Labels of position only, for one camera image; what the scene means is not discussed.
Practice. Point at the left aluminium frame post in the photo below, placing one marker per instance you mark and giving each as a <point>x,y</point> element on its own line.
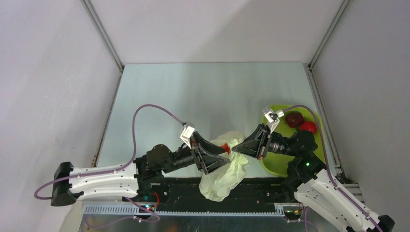
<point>105,38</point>

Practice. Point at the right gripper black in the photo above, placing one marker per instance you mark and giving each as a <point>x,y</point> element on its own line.
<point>251,145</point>

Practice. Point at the right aluminium frame post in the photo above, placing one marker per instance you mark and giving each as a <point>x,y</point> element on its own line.
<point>329,32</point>

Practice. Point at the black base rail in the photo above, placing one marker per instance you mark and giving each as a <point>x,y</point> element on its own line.
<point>250,196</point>

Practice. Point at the red fake fruit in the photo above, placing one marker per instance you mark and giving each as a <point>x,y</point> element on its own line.
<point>226,147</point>
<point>308,126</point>

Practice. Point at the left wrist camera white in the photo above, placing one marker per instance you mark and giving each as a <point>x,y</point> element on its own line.
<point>187,131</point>

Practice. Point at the pale green plastic bag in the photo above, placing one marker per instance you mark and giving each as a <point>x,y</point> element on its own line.
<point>224,169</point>

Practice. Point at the green plastic tray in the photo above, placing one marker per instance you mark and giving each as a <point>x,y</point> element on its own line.
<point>277,164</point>

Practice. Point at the dark brown fake fruit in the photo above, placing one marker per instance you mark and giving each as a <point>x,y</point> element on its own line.
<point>294,119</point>

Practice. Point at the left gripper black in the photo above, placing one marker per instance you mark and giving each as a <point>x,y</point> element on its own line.
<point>207,163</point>

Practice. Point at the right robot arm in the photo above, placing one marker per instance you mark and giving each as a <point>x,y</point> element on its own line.
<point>310,182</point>

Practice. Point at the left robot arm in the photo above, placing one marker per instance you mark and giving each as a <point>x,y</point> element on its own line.
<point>77,184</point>

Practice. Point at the aluminium frame post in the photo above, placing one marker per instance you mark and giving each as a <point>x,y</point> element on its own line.
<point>105,38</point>
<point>329,32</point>

